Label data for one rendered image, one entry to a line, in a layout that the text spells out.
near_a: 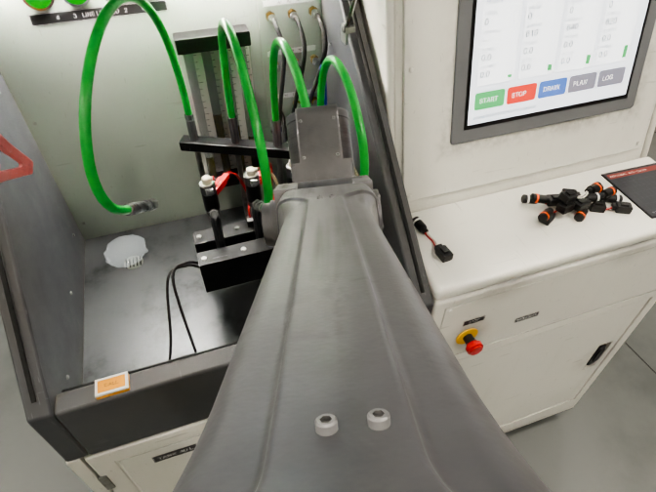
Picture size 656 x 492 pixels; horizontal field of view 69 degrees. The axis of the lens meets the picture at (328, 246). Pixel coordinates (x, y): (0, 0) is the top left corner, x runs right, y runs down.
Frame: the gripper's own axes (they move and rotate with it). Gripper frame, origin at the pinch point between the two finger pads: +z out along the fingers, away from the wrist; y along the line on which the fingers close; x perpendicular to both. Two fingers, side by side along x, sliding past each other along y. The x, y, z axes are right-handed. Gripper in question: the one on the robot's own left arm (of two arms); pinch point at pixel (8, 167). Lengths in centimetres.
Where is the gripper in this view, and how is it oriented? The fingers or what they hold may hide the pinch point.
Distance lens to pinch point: 62.9
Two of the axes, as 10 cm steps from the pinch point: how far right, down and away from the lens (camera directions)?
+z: 3.3, 0.4, 9.4
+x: -0.3, 10.0, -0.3
